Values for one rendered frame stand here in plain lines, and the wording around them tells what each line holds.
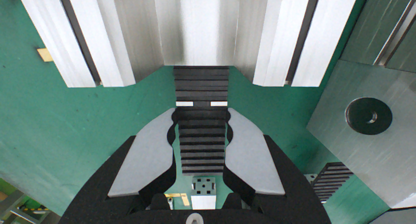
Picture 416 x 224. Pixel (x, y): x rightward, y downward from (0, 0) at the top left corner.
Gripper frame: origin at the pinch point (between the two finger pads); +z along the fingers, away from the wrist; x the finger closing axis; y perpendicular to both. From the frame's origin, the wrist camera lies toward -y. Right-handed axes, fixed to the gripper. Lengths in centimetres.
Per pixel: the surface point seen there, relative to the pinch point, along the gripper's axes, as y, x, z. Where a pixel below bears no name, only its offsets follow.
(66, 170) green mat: 13.8, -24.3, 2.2
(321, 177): 10.5, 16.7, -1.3
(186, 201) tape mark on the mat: 24.5, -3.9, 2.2
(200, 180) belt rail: 15.6, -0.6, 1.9
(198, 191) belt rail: 15.4, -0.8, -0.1
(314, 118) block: 2.3, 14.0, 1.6
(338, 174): 9.9, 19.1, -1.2
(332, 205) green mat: 29.8, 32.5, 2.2
